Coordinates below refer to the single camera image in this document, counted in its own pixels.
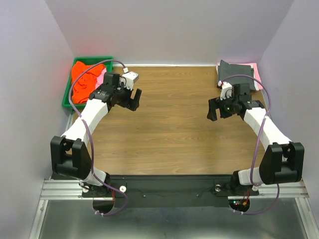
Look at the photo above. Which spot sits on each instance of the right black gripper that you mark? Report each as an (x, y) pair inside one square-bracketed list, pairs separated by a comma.
[(216, 103)]

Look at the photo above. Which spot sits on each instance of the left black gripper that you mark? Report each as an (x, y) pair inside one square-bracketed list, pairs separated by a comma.
[(135, 103)]

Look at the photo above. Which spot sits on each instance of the orange t shirt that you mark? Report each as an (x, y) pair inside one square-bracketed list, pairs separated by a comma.
[(86, 84)]

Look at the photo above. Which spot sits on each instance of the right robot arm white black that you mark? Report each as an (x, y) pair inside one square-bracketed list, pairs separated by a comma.
[(283, 159)]

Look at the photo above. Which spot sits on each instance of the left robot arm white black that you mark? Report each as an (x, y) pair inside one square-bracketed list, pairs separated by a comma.
[(69, 153)]

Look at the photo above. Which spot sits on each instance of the dark grey folded t shirt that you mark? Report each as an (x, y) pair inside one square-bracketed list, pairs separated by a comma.
[(231, 69)]

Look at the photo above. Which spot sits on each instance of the white folded t shirt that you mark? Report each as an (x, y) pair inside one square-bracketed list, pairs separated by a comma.
[(218, 68)]

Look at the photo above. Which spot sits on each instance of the pink crumpled t shirt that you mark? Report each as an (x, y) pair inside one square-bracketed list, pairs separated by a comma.
[(100, 78)]

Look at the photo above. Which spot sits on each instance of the pink folded t shirt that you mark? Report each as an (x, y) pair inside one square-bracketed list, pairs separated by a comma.
[(258, 87)]

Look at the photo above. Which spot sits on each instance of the green plastic bin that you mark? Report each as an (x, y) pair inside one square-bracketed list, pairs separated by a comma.
[(67, 99)]

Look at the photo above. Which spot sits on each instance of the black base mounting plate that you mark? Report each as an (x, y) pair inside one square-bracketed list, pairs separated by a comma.
[(150, 191)]

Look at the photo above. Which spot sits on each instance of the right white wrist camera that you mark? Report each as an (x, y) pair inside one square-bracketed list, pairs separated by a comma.
[(226, 90)]

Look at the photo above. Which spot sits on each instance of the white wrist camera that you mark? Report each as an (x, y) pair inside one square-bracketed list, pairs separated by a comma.
[(129, 79), (226, 90)]

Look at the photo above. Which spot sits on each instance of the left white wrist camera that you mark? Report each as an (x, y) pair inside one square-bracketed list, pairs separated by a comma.
[(129, 79)]

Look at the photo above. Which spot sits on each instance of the aluminium rail frame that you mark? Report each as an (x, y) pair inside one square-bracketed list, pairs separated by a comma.
[(180, 142)]

